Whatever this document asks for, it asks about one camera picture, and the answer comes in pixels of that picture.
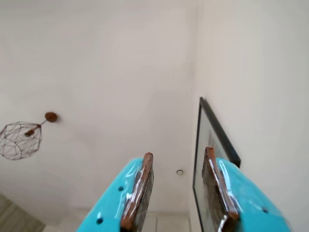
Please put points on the black framed wall picture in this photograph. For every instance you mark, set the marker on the black framed wall picture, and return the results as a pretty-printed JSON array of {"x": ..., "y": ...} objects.
[{"x": 217, "y": 154}]

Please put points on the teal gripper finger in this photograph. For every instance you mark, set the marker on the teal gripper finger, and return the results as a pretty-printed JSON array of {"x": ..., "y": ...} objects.
[
  {"x": 246, "y": 200},
  {"x": 113, "y": 198}
]

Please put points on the recessed ceiling spotlight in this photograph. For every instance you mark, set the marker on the recessed ceiling spotlight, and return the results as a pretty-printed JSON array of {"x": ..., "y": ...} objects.
[{"x": 179, "y": 172}]

